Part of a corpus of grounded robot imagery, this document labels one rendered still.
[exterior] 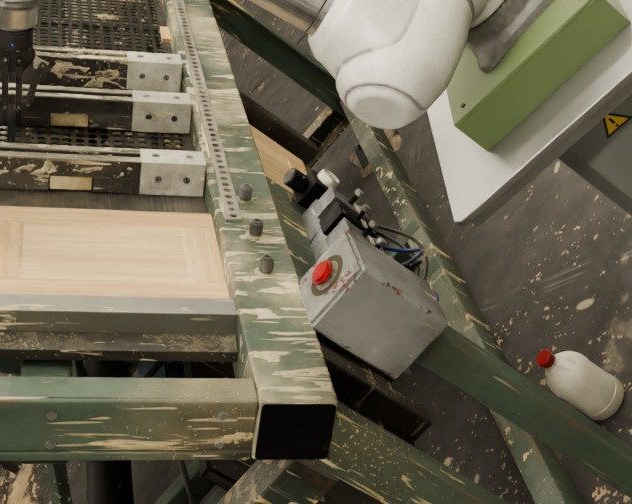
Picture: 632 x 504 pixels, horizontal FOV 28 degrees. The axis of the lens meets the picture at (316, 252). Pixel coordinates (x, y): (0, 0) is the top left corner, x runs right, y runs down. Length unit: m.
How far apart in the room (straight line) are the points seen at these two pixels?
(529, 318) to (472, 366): 1.08
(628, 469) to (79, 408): 0.91
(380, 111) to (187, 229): 0.63
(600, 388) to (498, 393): 0.67
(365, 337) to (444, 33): 0.45
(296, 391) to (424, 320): 0.22
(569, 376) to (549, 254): 0.57
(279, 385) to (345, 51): 0.50
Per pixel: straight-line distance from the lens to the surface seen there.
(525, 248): 3.14
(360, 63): 1.79
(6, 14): 2.41
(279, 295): 2.09
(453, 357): 1.90
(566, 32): 1.93
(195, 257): 2.23
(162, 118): 2.73
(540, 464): 2.46
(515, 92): 1.96
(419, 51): 1.80
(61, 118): 2.72
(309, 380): 1.89
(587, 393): 2.60
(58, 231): 2.29
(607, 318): 2.81
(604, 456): 2.12
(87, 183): 2.46
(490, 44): 2.00
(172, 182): 2.46
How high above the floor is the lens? 1.76
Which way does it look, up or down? 26 degrees down
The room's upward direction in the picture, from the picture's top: 57 degrees counter-clockwise
